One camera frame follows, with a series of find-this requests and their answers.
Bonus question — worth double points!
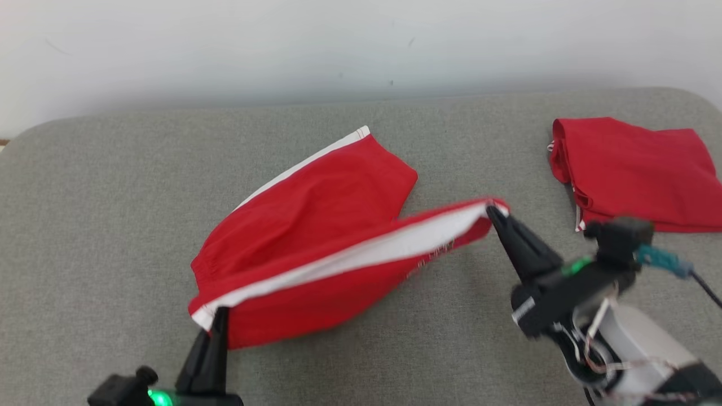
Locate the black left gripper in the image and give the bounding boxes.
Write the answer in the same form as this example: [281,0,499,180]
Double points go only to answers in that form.
[144,306,246,406]

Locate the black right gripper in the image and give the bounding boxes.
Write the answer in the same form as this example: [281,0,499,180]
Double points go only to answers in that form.
[485,204,638,339]

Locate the red basketball jersey white sleeves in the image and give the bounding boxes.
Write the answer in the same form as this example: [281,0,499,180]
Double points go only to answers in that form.
[547,117,722,233]

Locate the red shorts white trim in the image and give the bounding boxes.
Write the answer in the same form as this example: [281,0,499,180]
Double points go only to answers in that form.
[188,125,511,350]

